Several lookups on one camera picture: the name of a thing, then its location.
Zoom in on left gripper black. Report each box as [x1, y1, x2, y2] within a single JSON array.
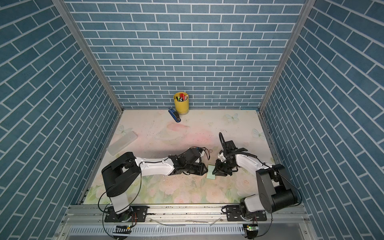
[[183, 162, 210, 176]]

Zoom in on green box lid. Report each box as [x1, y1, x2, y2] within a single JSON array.
[[207, 165, 216, 180]]

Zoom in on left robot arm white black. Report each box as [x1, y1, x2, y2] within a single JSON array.
[[101, 147, 210, 214]]

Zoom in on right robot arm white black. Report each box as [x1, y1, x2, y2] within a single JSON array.
[[213, 133, 302, 219]]

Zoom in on blue stapler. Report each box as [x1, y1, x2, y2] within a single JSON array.
[[168, 108, 181, 123]]

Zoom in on yellow pen cup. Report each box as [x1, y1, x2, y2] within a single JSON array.
[[173, 92, 189, 115]]

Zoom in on markers in cup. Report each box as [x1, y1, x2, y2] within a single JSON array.
[[175, 93, 188, 102]]

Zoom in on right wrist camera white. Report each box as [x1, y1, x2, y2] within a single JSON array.
[[218, 151, 227, 162]]

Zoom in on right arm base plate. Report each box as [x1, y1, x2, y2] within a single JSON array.
[[221, 204, 267, 222]]

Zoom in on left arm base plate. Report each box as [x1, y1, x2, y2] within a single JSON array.
[[104, 206, 149, 224]]

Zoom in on aluminium front rail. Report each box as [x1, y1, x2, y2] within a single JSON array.
[[54, 204, 317, 240]]

